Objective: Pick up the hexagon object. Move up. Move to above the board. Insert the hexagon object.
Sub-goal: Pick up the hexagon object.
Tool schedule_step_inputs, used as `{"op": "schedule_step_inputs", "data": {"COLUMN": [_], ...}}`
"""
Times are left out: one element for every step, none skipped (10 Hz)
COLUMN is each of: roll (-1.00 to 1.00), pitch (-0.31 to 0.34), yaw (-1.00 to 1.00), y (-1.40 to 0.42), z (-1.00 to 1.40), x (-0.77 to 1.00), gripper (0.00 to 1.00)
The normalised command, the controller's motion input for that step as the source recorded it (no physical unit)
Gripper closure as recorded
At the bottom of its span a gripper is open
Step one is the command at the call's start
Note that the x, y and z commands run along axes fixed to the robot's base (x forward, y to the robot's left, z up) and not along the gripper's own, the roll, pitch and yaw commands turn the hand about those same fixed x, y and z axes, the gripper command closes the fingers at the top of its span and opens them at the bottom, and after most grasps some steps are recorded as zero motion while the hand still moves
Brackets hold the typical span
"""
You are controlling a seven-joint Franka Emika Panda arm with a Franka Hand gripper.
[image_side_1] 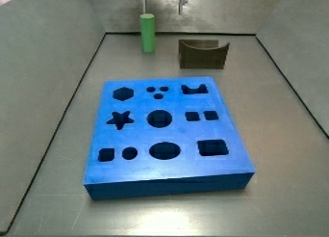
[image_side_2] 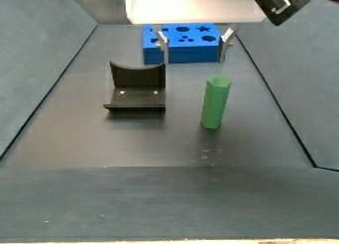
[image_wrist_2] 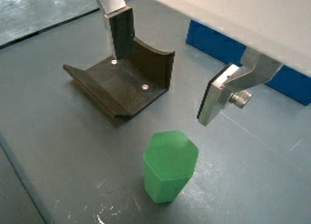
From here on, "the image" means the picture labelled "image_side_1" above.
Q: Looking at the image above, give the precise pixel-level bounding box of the green hexagonal peg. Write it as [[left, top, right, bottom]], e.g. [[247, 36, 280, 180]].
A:
[[140, 13, 156, 53]]

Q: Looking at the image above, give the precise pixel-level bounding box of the blue shape-sorting board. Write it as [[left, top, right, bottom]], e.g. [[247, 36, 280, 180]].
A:
[[84, 77, 256, 199]]

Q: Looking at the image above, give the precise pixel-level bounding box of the dark curved peg holder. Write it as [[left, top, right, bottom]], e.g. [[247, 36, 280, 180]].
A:
[[179, 39, 231, 69]]

